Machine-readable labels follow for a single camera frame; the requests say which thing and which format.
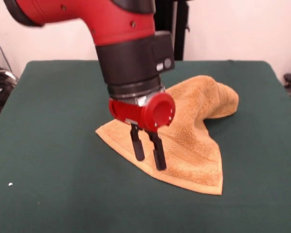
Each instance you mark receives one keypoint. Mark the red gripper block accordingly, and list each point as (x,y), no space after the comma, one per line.
(135,114)

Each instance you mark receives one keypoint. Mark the tan terry towel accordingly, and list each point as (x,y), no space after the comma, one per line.
(196,102)

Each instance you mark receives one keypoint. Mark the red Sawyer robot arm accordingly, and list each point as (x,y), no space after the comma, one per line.
(111,24)

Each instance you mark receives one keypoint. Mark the dark green table cloth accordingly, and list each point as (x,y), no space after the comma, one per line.
(51,145)

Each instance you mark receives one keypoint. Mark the small white crumb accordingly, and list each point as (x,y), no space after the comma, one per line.
(9,184)

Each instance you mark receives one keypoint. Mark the black plug adapter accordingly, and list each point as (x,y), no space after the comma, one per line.
(289,77)

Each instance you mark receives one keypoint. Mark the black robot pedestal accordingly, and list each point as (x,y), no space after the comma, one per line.
(179,36)

